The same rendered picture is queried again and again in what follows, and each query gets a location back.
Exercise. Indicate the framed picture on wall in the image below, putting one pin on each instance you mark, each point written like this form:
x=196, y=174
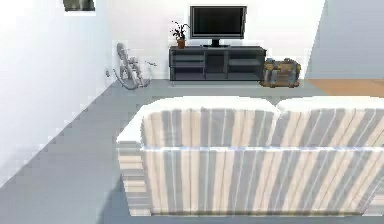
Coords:
x=79, y=4

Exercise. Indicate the striped beige grey sofa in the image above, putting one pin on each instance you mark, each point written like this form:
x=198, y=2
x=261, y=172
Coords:
x=253, y=166

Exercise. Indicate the dark grey television stand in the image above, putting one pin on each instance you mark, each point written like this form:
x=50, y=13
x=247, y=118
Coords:
x=216, y=63

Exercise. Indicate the grey rocking figure sculpture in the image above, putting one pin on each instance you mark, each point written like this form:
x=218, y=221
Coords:
x=130, y=68

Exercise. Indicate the brown and grey box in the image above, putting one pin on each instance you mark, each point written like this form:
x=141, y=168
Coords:
x=281, y=73

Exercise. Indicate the house plant in brown pot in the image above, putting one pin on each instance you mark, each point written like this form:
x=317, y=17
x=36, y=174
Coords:
x=180, y=36

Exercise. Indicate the black television set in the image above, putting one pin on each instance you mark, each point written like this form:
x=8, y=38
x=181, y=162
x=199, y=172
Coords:
x=217, y=22

